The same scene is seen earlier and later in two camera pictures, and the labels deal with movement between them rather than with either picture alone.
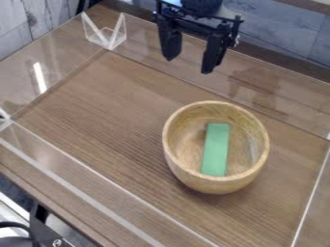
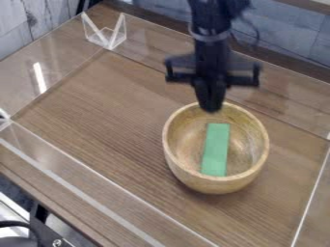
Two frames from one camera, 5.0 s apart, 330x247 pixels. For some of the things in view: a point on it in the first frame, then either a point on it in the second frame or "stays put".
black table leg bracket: x=45 y=236 stays put
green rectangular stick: x=214 y=157 stays put
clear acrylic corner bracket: x=106 y=37 stays put
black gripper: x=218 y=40 → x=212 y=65
